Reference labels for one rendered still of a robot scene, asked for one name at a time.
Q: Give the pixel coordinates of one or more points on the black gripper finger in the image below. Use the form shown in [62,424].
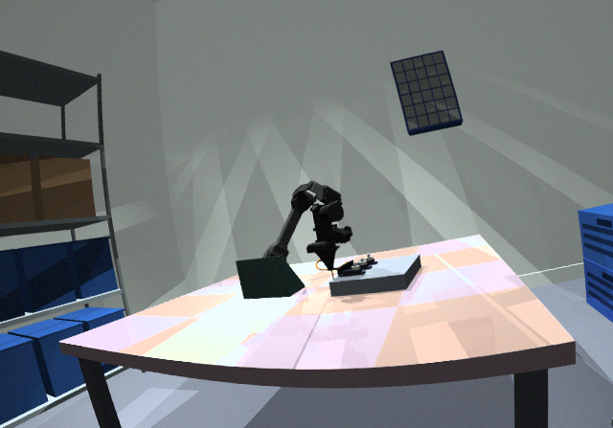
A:
[333,253]
[325,257]

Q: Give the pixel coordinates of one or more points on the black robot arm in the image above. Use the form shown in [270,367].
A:
[331,211]

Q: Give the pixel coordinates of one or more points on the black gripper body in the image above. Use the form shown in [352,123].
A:
[322,243]

